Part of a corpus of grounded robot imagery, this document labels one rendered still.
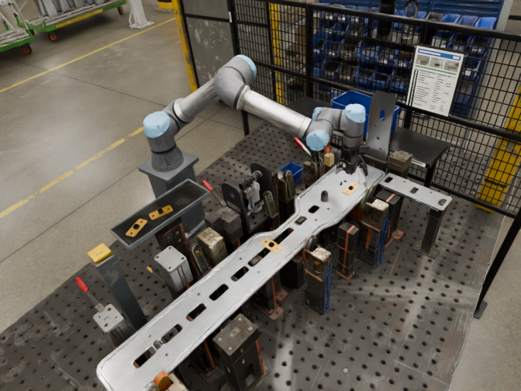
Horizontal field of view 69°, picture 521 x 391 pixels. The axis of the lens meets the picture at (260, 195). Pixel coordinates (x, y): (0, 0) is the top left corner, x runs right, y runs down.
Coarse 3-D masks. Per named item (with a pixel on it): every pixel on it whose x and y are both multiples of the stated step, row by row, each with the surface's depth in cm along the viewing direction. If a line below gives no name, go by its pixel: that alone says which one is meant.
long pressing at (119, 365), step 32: (320, 192) 165; (288, 224) 152; (320, 224) 151; (288, 256) 140; (192, 288) 132; (256, 288) 131; (160, 320) 124; (192, 320) 123; (224, 320) 123; (128, 352) 116; (160, 352) 116; (128, 384) 109
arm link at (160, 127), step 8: (160, 112) 164; (144, 120) 161; (152, 120) 160; (160, 120) 160; (168, 120) 161; (176, 120) 167; (144, 128) 160; (152, 128) 158; (160, 128) 158; (168, 128) 161; (176, 128) 167; (152, 136) 160; (160, 136) 160; (168, 136) 163; (152, 144) 163; (160, 144) 163; (168, 144) 164
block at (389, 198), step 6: (378, 192) 165; (384, 192) 165; (390, 192) 164; (378, 198) 163; (384, 198) 162; (390, 198) 162; (396, 198) 161; (390, 204) 160; (396, 204) 161; (390, 210) 162; (396, 210) 165; (390, 216) 164; (390, 222) 169; (384, 228) 171; (390, 228) 172; (384, 234) 172; (390, 234) 176; (390, 240) 178; (384, 246) 176
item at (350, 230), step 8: (344, 224) 151; (344, 232) 149; (352, 232) 147; (344, 240) 152; (352, 240) 149; (344, 248) 155; (352, 248) 152; (344, 256) 158; (352, 256) 159; (344, 264) 161; (352, 264) 159; (336, 272) 168; (344, 272) 166; (352, 272) 163
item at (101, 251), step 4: (100, 244) 130; (104, 244) 130; (96, 248) 129; (100, 248) 129; (104, 248) 129; (108, 248) 129; (88, 252) 128; (92, 252) 128; (96, 252) 128; (100, 252) 128; (104, 252) 127; (108, 252) 127; (92, 256) 127; (96, 256) 126; (100, 256) 126; (104, 256) 126; (96, 260) 125; (100, 260) 126
